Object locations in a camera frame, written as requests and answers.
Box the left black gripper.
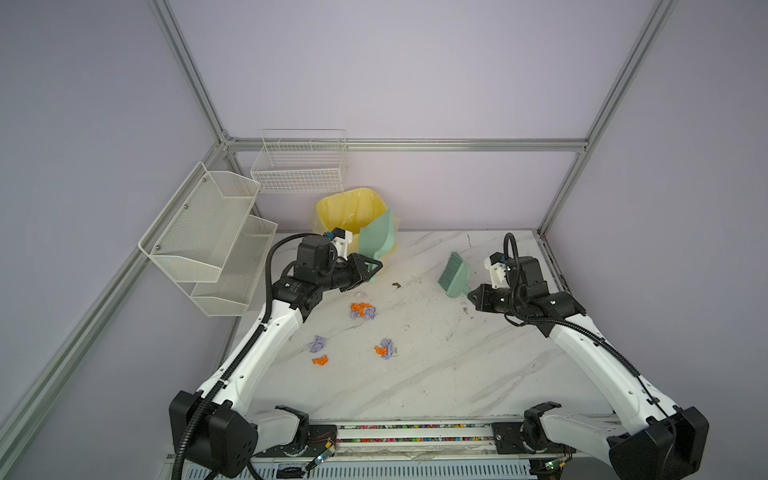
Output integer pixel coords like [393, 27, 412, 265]
[318, 252, 381, 293]

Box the green plastic dustpan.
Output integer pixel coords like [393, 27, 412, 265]
[359, 209, 397, 261]

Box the green hand brush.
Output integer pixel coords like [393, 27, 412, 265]
[438, 252, 470, 298]

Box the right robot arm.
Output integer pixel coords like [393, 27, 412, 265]
[468, 252, 709, 479]

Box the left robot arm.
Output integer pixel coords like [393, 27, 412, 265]
[169, 228, 383, 479]

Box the orange purple scraps left-centre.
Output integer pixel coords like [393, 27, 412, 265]
[349, 302, 377, 320]

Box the purple orange scraps lower centre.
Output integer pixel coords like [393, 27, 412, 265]
[374, 338, 397, 360]

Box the yellow lined trash bin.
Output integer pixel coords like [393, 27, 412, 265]
[310, 188, 400, 262]

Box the orange scrap far left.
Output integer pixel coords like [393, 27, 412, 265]
[312, 355, 329, 366]

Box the lower white mesh shelf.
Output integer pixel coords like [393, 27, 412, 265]
[190, 215, 278, 317]

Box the white mesh shelf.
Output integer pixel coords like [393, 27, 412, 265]
[190, 215, 278, 317]
[138, 163, 260, 283]

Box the upper white mesh shelf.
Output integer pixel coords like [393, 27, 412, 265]
[138, 163, 260, 283]

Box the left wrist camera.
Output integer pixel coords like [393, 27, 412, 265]
[325, 228, 354, 260]

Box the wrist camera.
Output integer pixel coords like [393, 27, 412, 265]
[325, 228, 354, 260]
[483, 252, 509, 289]

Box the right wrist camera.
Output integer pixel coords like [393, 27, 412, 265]
[483, 252, 509, 289]

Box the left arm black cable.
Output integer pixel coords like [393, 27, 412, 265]
[170, 232, 319, 480]

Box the white wire basket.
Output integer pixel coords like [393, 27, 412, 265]
[250, 129, 348, 194]

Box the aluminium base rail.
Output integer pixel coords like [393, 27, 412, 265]
[161, 415, 667, 480]

